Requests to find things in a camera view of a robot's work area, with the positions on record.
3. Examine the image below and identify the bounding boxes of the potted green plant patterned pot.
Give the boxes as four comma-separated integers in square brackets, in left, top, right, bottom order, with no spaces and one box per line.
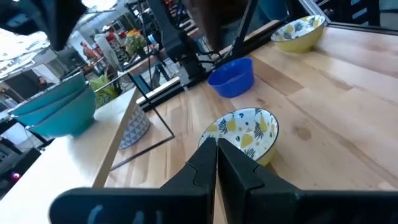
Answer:
[88,73,152,150]

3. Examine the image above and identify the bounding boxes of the purple plastic mini bowl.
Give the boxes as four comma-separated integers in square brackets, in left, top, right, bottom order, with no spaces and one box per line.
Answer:
[207,57,255,99]

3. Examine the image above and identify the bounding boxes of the person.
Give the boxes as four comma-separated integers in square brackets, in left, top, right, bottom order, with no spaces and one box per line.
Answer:
[80,40,99,63]
[36,75,55,91]

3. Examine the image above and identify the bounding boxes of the teal bowl with patterned inside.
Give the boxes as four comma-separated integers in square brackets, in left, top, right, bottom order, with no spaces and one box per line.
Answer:
[14,86,93,127]
[7,72,88,118]
[26,88,97,138]

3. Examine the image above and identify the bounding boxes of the wooden shelf riser metal legs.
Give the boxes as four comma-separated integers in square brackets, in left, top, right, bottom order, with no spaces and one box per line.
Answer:
[0,73,175,224]

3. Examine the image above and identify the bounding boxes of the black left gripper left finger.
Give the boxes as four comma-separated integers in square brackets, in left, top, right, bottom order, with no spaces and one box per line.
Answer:
[49,138,218,224]

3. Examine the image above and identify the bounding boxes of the yellow bowl with pear print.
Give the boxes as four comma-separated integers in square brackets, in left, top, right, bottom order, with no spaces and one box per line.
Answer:
[198,107,280,167]
[270,14,326,54]

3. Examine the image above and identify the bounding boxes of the background plant with orange flowers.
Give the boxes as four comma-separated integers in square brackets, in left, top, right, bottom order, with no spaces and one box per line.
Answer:
[124,29,147,57]

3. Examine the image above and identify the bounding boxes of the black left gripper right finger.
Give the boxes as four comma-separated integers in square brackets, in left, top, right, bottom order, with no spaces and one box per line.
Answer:
[216,138,398,224]

